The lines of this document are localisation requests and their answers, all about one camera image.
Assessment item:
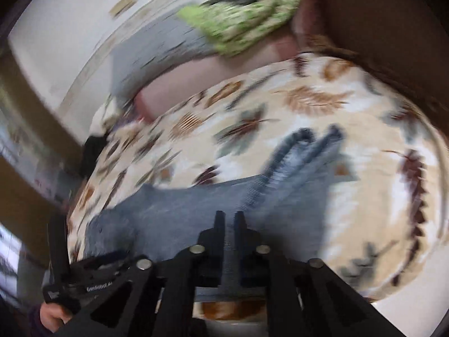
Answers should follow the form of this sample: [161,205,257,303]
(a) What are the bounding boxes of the white floral cloth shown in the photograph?
[89,95,123,136]

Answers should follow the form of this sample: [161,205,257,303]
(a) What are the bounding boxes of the beige wall switch plate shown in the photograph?
[110,0,137,18]

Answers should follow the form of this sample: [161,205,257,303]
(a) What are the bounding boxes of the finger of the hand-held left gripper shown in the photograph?
[48,214,70,278]
[70,250,132,271]

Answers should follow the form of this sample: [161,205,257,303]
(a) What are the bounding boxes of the grey denim pants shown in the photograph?
[84,124,351,304]

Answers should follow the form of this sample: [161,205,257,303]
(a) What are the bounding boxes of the green patterned quilt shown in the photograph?
[177,0,306,57]

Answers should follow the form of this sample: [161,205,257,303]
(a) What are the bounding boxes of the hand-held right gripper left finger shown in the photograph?
[59,211,226,337]

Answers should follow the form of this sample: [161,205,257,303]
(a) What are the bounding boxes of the grey quilted pillow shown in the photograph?
[110,10,218,102]

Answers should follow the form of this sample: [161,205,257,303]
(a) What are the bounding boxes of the leaf print blanket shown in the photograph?
[67,51,446,320]

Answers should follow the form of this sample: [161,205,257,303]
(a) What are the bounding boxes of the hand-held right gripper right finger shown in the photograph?
[233,211,400,337]

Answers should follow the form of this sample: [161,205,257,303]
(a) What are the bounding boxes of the black cloth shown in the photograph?
[81,135,109,178]

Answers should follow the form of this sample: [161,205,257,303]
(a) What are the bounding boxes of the brown sofa backrest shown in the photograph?
[316,0,449,120]

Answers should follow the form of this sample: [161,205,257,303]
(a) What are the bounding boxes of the pink bolster cushion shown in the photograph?
[135,35,302,120]

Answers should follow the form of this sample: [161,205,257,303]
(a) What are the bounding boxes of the glass side panel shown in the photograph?
[0,223,23,306]

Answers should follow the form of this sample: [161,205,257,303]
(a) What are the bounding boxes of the person's left hand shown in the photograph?
[40,302,73,334]

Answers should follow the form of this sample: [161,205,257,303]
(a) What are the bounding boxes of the wooden door with patterned glass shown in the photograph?
[0,53,85,218]

